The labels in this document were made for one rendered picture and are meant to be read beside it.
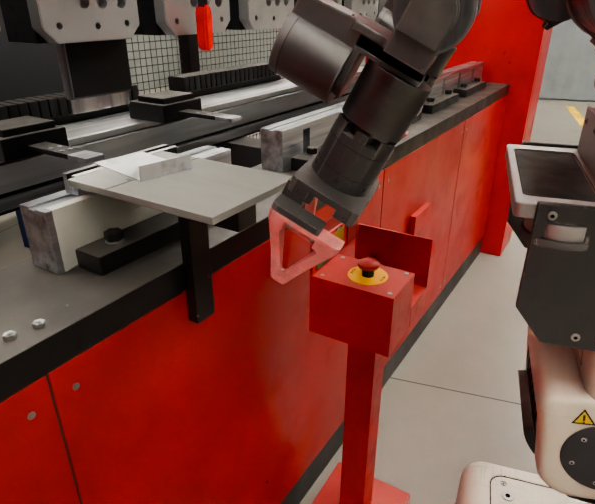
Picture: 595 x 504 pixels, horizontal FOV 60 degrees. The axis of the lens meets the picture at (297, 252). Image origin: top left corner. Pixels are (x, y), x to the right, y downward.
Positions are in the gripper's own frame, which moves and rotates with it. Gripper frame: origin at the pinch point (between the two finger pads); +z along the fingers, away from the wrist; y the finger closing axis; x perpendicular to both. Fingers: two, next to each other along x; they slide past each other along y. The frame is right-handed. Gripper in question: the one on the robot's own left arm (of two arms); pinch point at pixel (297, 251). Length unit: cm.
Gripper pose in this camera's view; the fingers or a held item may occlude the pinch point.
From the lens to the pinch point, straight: 51.5
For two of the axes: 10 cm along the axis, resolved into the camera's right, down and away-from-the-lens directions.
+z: -4.3, 7.4, 5.2
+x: 8.5, 5.3, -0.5
